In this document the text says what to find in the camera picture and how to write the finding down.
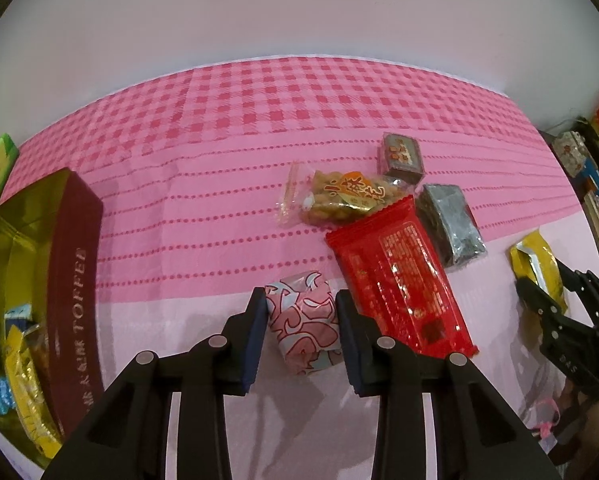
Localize yellow snack packet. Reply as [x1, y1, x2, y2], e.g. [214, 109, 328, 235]
[4, 325, 62, 460]

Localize grey sesame snack packet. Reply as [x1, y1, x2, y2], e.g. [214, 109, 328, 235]
[415, 184, 487, 269]

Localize navy and teal snack pack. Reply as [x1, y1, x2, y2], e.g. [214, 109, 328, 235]
[4, 304, 34, 323]

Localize red snack packet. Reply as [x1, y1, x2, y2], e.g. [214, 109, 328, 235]
[325, 196, 478, 359]

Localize pink patterned snack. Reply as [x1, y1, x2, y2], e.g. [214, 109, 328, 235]
[265, 270, 343, 375]

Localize small brown candy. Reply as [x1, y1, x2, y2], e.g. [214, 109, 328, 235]
[379, 132, 425, 185]

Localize clear bag fried snacks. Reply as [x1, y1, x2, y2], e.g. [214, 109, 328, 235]
[277, 162, 412, 226]

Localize clear peanut brittle packet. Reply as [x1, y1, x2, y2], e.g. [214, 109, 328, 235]
[25, 324, 61, 431]

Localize cluttered side shelf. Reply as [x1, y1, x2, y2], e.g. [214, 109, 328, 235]
[541, 107, 599, 252]

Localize gold and maroon toffee tin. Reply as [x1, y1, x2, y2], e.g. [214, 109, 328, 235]
[0, 168, 104, 468]

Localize pink checkered tablecloth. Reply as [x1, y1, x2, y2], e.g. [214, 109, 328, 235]
[4, 58, 599, 413]

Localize pink cable tie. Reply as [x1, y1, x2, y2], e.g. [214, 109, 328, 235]
[526, 396, 561, 443]

